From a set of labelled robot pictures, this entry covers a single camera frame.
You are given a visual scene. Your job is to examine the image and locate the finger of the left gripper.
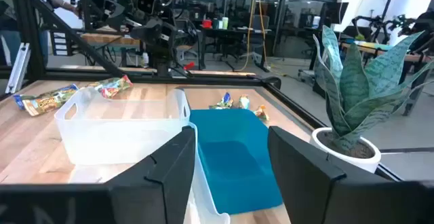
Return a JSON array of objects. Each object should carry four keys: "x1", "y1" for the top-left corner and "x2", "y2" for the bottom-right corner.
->
[
  {"x1": 130, "y1": 16, "x2": 177, "y2": 47},
  {"x1": 102, "y1": 0, "x2": 127, "y2": 31}
]

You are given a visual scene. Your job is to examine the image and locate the square black wrist camera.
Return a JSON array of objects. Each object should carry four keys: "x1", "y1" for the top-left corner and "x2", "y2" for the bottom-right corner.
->
[{"x1": 135, "y1": 0, "x2": 163, "y2": 15}]

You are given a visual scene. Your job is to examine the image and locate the person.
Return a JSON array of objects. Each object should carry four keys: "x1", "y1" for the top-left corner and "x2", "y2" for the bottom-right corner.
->
[{"x1": 0, "y1": 0, "x2": 81, "y2": 67}]

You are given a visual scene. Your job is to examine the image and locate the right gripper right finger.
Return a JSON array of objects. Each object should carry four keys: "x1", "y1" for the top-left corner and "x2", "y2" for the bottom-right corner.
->
[{"x1": 267, "y1": 125, "x2": 394, "y2": 224}]

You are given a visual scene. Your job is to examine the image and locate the green silver granola bar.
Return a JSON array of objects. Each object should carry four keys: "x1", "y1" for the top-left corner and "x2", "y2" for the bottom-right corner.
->
[{"x1": 86, "y1": 75, "x2": 134, "y2": 99}]

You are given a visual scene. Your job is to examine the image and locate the white plant pot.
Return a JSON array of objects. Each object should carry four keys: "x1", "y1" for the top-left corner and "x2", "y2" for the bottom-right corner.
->
[{"x1": 309, "y1": 127, "x2": 382, "y2": 174}]

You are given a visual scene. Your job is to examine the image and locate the green snake plant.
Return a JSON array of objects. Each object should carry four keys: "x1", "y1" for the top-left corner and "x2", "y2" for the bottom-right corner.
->
[{"x1": 311, "y1": 24, "x2": 434, "y2": 157}]

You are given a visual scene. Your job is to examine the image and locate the grey tape rectangle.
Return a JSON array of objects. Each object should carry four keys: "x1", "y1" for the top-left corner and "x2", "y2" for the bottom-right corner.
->
[{"x1": 174, "y1": 83, "x2": 311, "y2": 132}]

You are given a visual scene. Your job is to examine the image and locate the silver aluminium extrusion piece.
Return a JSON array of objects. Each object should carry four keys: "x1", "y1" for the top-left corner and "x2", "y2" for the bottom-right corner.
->
[{"x1": 5, "y1": 42, "x2": 31, "y2": 94}]

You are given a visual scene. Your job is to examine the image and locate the wooden workbench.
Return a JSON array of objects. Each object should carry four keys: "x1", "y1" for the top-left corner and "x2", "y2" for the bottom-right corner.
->
[{"x1": 338, "y1": 40, "x2": 434, "y2": 118}]

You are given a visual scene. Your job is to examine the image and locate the black drawer unit white labels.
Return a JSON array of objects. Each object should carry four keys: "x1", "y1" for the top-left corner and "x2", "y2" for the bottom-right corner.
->
[{"x1": 50, "y1": 30, "x2": 71, "y2": 58}]

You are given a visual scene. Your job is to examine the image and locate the black office desk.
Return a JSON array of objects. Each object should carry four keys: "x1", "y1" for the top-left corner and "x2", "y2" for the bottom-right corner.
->
[{"x1": 198, "y1": 25, "x2": 274, "y2": 73}]

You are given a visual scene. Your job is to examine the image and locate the orange granola bar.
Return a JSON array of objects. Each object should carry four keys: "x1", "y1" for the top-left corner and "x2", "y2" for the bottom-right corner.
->
[{"x1": 253, "y1": 105, "x2": 271, "y2": 122}]

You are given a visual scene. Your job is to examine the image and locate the blue plastic bin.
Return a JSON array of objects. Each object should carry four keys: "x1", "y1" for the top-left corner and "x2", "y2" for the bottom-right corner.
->
[{"x1": 189, "y1": 107, "x2": 284, "y2": 215}]

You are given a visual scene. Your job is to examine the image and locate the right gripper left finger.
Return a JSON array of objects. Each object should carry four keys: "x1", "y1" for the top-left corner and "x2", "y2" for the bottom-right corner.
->
[{"x1": 108, "y1": 125, "x2": 197, "y2": 224}]

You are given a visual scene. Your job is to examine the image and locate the yellow hanging cable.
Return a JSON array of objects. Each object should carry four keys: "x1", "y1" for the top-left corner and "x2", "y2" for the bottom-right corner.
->
[{"x1": 235, "y1": 0, "x2": 272, "y2": 73}]

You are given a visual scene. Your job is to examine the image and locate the black monitor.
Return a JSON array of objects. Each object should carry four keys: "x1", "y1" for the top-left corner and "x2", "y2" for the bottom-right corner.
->
[{"x1": 319, "y1": 1, "x2": 350, "y2": 25}]

